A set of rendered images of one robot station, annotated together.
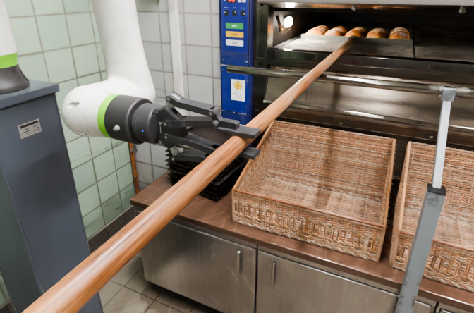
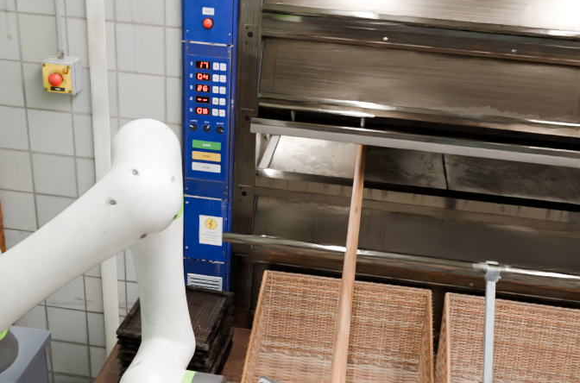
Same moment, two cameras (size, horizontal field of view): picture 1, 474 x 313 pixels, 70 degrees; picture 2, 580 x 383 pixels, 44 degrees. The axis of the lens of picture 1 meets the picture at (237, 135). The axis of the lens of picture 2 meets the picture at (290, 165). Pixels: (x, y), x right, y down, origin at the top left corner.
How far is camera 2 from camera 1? 91 cm
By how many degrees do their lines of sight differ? 17
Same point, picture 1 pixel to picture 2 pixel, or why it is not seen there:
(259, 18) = (242, 134)
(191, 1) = (132, 103)
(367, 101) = (394, 243)
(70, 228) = not seen: outside the picture
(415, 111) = (451, 255)
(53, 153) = not seen: outside the picture
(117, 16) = (171, 281)
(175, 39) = (103, 155)
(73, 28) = not seen: outside the picture
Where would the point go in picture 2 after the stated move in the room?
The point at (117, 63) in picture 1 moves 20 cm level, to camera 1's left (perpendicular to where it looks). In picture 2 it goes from (166, 326) to (57, 342)
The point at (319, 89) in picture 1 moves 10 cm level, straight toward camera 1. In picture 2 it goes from (330, 228) to (334, 243)
